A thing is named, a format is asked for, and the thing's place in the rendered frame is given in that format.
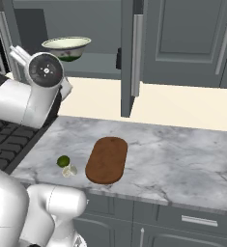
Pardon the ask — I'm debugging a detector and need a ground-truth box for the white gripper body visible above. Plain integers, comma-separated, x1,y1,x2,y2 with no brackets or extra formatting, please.
8,44,33,81

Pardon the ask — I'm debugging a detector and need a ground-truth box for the open grey cabinet door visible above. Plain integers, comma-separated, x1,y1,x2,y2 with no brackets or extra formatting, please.
0,0,24,81
120,0,145,119

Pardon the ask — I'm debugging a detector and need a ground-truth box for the white bowl with green base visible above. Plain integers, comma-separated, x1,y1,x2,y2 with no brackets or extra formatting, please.
41,36,93,63

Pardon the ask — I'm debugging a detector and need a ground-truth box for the grey open cabinet body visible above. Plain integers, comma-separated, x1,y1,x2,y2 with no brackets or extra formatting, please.
12,0,123,80

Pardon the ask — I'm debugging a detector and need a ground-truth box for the green lime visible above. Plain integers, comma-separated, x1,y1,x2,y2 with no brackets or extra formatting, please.
56,154,71,169

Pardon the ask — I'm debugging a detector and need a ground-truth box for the brown wooden cutting board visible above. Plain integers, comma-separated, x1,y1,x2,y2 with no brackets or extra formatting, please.
84,136,129,185

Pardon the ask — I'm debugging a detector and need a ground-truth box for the closed grey cabinet door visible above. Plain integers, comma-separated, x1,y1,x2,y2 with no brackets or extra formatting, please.
142,0,227,90

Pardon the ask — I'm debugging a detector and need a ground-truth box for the black hob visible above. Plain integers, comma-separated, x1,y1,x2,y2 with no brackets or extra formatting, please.
0,71,62,175

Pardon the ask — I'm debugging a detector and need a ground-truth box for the grey drawer front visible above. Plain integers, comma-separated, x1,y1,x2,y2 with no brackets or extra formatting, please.
131,201,227,239
82,188,134,224

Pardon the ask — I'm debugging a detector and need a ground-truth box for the grey lower cupboard door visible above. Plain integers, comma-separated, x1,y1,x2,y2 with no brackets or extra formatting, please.
71,216,134,247
131,223,227,247

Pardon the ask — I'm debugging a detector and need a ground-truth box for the silver bar handle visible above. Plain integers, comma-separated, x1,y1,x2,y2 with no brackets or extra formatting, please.
0,11,15,73
214,6,227,76
130,14,145,97

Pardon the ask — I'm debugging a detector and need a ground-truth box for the silver lower cupboard handle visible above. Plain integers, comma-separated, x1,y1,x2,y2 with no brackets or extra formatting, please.
139,227,146,247

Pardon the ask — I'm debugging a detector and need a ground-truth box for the silver drawer handle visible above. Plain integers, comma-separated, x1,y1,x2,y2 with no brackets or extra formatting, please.
181,214,219,228

